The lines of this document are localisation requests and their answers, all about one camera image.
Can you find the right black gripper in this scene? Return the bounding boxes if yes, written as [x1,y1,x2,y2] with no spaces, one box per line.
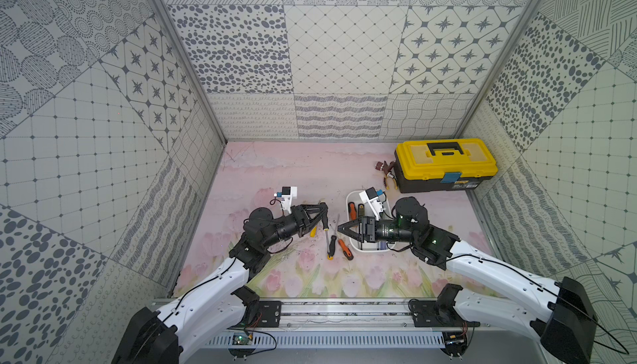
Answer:
[337,215,416,244]

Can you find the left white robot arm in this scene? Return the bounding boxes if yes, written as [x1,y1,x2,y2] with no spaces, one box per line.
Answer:
[112,203,328,363]

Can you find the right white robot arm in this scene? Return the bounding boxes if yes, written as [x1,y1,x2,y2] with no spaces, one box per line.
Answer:
[338,216,600,363]

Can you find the slim black yellow screwdriver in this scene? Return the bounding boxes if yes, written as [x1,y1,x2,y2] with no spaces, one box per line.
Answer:
[320,203,329,235]

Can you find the black yellow stubby screwdriver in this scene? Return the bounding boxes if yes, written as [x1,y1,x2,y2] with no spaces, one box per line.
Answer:
[324,216,340,261]

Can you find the white rectangular storage tray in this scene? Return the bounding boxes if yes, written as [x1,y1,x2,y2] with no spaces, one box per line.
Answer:
[346,191,396,254]

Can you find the yellow black toolbox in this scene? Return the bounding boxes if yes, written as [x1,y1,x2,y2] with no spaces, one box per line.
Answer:
[394,139,499,193]

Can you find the green circuit board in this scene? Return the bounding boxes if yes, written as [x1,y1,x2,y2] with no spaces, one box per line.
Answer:
[232,332,253,346]

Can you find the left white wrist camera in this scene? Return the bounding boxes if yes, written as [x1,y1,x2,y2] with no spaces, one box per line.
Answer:
[275,186,298,215]

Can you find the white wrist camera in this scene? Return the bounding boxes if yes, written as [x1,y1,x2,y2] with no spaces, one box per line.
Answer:
[275,186,298,215]
[359,188,385,221]

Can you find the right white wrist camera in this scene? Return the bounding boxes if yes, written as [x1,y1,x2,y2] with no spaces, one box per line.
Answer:
[359,188,385,221]

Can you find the brown clamp with wires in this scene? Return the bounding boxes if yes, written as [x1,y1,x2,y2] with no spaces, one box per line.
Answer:
[375,161,398,189]

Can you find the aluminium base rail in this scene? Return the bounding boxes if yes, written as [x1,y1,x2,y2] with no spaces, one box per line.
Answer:
[197,300,507,358]

